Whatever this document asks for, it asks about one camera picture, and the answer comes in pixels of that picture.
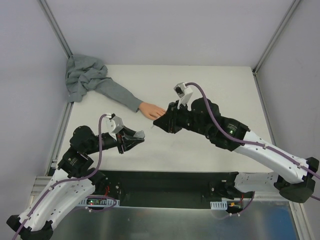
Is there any clear nail polish bottle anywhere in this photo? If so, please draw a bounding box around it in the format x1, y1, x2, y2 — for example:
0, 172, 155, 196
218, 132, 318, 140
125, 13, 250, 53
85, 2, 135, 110
133, 130, 145, 139

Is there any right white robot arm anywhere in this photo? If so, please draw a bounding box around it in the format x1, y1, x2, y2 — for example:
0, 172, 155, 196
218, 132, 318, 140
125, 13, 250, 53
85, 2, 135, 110
153, 98, 319, 203

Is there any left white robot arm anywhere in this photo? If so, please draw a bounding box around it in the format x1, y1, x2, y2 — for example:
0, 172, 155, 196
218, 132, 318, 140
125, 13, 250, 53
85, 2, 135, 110
6, 125, 145, 240

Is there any mannequin hand with nails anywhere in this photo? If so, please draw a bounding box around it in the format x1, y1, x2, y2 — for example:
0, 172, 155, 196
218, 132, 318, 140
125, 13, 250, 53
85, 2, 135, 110
138, 102, 166, 120

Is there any grey shirt with sleeve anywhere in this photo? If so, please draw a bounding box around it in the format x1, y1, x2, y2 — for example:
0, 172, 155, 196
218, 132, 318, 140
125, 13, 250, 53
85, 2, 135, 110
65, 54, 143, 113

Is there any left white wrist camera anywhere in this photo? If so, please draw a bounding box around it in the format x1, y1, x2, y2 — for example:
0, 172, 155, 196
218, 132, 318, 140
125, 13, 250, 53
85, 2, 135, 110
105, 113, 124, 140

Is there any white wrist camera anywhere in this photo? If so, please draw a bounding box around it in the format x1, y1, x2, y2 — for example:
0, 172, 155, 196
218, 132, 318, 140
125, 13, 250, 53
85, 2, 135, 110
105, 113, 124, 140
173, 82, 193, 110

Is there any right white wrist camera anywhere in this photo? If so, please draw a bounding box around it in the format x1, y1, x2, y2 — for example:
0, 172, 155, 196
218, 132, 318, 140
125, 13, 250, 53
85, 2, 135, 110
173, 82, 193, 110

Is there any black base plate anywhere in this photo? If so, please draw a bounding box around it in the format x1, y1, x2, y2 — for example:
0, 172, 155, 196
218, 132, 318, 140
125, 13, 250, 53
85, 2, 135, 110
90, 170, 253, 209

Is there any left white cable duct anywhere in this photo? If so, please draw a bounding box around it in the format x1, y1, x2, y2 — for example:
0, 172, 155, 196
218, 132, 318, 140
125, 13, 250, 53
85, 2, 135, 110
77, 197, 120, 207

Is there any white cable duct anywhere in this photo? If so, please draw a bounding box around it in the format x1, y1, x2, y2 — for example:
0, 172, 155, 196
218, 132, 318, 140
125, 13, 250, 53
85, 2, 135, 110
210, 200, 228, 211
77, 197, 120, 207

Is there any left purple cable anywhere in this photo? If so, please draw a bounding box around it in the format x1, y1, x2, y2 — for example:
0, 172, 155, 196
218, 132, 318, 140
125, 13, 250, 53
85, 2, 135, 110
9, 113, 111, 240

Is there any purple cable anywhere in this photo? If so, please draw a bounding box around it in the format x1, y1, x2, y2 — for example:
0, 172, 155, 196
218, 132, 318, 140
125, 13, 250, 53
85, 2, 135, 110
9, 113, 111, 240
184, 81, 320, 202

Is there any right aluminium frame post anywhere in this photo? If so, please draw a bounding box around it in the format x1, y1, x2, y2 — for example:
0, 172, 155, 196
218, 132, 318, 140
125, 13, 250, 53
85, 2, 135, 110
252, 0, 303, 76

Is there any aluminium frame post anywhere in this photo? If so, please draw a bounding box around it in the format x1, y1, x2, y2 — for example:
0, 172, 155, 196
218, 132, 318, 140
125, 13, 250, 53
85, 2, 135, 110
252, 0, 303, 76
37, 0, 73, 59

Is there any right white cable duct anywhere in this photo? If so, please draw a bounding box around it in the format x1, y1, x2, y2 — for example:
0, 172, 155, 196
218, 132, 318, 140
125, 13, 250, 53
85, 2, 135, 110
210, 200, 228, 211

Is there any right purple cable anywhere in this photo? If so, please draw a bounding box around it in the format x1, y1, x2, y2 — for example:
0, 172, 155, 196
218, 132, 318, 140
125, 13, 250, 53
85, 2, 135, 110
184, 81, 320, 202

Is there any left aluminium frame post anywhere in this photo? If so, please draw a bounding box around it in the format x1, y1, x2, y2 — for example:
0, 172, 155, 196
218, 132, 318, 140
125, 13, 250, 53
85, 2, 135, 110
37, 0, 73, 59

